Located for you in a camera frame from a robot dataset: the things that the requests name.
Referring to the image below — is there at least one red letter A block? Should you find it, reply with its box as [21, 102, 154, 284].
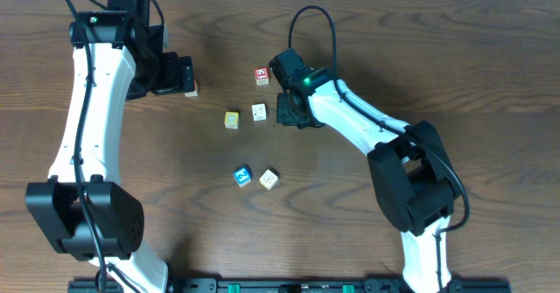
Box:
[184, 80, 199, 97]

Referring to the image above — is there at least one yellow wooden block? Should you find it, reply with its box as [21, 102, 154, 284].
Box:
[224, 111, 239, 129]

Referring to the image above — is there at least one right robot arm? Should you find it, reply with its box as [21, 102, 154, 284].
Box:
[269, 48, 466, 292]

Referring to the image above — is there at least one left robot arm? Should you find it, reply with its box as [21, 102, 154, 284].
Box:
[24, 0, 199, 292]

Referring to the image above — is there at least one red number 3 block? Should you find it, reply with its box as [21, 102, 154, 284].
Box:
[255, 67, 270, 86]

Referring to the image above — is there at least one white block near blue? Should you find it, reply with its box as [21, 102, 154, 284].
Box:
[259, 169, 279, 190]

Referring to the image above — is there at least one blue number 2 block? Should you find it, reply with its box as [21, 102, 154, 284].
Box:
[233, 166, 252, 187]

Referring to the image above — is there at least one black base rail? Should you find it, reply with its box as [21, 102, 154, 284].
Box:
[67, 277, 512, 293]

